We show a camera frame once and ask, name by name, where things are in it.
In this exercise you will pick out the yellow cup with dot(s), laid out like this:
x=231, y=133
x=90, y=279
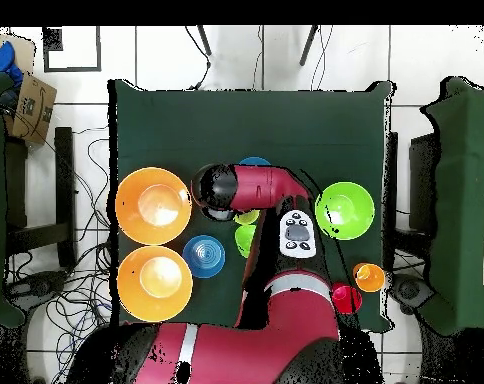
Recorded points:
x=246, y=217

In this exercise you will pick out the blue bowl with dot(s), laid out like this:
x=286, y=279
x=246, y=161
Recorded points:
x=204, y=256
x=254, y=161

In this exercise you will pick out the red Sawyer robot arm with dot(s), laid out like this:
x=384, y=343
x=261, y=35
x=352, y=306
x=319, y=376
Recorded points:
x=298, y=320

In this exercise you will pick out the small green bowl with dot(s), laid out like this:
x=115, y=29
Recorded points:
x=245, y=240

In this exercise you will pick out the large orange bowl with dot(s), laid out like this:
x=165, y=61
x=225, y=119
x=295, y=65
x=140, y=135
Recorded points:
x=154, y=284
x=153, y=205

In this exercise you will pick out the dark green table cloth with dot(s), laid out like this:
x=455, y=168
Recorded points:
x=246, y=120

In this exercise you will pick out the large green bowl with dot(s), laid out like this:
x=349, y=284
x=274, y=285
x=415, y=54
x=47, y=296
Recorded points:
x=346, y=208

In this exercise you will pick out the red cup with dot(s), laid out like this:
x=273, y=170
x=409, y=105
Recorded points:
x=346, y=298

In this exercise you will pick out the orange cup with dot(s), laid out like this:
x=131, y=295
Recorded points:
x=370, y=278

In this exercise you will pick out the black tripod leg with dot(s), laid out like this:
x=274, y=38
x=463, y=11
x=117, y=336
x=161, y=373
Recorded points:
x=204, y=40
x=308, y=44

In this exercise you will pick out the black bench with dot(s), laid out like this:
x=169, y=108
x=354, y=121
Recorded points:
x=64, y=180

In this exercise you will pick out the cardboard box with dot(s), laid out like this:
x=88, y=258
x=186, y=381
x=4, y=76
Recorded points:
x=32, y=108

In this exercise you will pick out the blue cloth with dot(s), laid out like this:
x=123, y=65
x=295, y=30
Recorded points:
x=2, y=60

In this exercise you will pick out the black pedestal foot with knob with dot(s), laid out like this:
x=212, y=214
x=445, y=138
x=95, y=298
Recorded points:
x=38, y=284

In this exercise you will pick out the black square frame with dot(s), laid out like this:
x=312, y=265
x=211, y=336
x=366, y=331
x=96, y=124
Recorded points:
x=44, y=50

